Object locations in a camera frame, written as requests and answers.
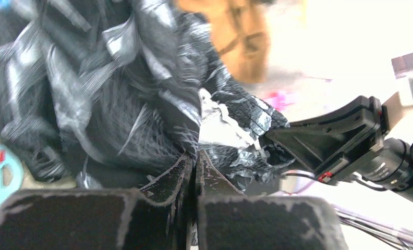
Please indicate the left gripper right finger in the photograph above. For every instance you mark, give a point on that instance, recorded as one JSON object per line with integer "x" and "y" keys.
{"x": 228, "y": 219}

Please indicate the brown shorts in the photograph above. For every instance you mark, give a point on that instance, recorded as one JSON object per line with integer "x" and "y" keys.
{"x": 239, "y": 33}

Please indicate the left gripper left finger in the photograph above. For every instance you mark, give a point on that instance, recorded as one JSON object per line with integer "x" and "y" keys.
{"x": 157, "y": 216}

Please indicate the pink plastic clip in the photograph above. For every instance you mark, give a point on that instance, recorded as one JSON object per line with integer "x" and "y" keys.
{"x": 280, "y": 100}

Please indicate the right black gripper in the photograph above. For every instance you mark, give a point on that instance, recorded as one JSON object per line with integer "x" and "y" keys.
{"x": 338, "y": 144}

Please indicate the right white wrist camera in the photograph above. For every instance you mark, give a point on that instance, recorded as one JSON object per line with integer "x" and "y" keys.
{"x": 396, "y": 83}

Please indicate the dark leaf print shorts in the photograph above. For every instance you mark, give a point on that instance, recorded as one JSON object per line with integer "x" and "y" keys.
{"x": 114, "y": 92}

